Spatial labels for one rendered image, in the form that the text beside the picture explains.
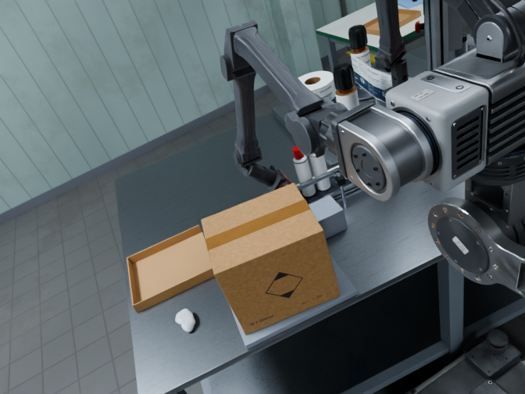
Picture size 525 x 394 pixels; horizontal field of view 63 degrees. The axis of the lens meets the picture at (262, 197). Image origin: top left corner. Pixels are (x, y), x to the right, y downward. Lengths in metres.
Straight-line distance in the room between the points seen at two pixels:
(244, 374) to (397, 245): 0.93
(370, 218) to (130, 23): 3.10
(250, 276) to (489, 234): 0.56
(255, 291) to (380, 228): 0.53
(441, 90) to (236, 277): 0.67
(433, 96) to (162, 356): 1.05
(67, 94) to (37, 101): 0.25
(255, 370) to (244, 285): 0.89
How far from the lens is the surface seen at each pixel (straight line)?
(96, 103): 4.23
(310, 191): 1.57
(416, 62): 2.42
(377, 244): 1.44
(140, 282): 1.64
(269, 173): 1.47
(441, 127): 0.68
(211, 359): 1.32
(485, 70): 0.78
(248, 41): 1.06
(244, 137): 1.34
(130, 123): 4.33
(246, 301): 1.18
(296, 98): 0.90
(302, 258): 1.13
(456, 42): 1.46
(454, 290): 1.64
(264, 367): 1.98
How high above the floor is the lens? 1.87
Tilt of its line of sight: 36 degrees down
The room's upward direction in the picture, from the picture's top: 20 degrees counter-clockwise
